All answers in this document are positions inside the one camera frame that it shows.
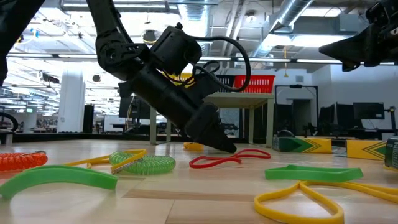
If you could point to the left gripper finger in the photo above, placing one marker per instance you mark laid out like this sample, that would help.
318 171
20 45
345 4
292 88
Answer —
205 127

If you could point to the silver round ventilation duct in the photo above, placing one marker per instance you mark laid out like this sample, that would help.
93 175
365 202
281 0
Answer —
199 12
292 12

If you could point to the white square column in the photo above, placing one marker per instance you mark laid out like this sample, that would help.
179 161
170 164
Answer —
71 102

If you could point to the yellow green crayon box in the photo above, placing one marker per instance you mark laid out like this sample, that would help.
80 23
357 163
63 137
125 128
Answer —
304 145
363 150
392 154

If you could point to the black plastic basket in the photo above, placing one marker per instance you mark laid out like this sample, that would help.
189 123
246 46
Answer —
228 81

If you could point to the red rubber band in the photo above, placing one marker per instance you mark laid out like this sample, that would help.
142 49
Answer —
214 161

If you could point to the black metal door frame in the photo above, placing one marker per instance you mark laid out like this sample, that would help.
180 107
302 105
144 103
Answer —
295 86

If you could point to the pale green riser shelf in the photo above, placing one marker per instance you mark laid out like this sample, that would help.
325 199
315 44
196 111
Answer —
248 99

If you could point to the yellow rubber band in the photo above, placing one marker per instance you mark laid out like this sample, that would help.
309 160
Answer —
258 203
390 169
130 158

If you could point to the red-orange coil wristband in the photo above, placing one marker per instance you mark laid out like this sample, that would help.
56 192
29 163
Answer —
21 161

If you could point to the yellow hanging tag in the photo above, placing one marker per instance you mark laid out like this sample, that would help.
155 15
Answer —
285 74

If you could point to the yellow plastic basket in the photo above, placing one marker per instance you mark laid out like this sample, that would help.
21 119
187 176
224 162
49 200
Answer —
186 76

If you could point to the long ceiling light rail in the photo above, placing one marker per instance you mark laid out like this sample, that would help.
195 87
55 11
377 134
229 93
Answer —
77 56

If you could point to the black ceiling camera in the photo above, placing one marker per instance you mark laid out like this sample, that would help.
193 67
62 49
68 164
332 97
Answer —
150 36

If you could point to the small clear bottle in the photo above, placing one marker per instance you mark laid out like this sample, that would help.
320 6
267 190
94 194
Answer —
275 143

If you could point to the black round ceiling speaker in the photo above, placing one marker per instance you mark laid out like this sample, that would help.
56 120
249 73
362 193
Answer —
96 77

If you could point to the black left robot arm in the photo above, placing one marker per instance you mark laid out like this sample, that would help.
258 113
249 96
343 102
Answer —
109 46

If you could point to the green coil wristband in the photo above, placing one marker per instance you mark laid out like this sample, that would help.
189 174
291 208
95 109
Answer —
149 166

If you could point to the red plastic basket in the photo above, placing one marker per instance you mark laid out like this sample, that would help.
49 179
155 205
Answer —
258 84

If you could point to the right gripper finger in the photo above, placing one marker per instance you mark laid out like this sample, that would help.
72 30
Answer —
354 49

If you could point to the black monitor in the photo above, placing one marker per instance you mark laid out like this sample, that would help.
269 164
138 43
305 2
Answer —
127 110
343 115
368 110

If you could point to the amber coil wristband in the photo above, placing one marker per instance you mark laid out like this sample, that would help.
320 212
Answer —
191 146

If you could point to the green rubber band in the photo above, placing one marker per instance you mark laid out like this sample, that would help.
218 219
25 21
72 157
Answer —
311 177
56 175

